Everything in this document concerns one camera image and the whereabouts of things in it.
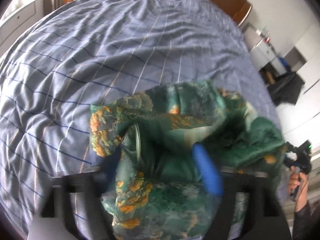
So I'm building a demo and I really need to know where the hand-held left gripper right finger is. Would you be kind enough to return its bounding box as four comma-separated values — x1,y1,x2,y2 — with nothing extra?
192,142,282,240

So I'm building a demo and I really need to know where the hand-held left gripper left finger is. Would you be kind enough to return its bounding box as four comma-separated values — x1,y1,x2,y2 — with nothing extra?
41,150,123,240

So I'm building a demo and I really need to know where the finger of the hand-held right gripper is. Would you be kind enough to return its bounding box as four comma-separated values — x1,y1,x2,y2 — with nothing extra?
285,142,299,155
284,155,297,170

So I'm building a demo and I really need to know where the green landscape print jacket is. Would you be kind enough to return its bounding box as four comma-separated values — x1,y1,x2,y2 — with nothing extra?
89,79,288,240

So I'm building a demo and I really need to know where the person's right forearm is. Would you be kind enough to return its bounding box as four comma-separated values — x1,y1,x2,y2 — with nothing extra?
292,199,320,240

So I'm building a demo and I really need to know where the person's right hand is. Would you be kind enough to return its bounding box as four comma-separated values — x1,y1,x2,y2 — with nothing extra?
287,172,310,203

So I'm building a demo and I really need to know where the dark jacket on chair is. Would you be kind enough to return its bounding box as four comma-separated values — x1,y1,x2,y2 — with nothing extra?
269,72,306,105

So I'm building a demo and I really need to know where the wooden chair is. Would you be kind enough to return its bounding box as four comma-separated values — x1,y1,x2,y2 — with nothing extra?
264,70,276,84

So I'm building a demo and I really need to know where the white desk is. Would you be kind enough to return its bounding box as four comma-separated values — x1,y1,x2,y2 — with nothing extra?
244,22,289,73

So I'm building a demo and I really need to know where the blue checked duvet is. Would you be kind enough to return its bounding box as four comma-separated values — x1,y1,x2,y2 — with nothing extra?
0,0,281,238

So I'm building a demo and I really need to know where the wooden headboard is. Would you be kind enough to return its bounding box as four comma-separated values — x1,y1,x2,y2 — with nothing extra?
136,0,253,28

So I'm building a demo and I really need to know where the white window cabinet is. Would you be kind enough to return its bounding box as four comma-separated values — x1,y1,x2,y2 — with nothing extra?
0,0,38,54

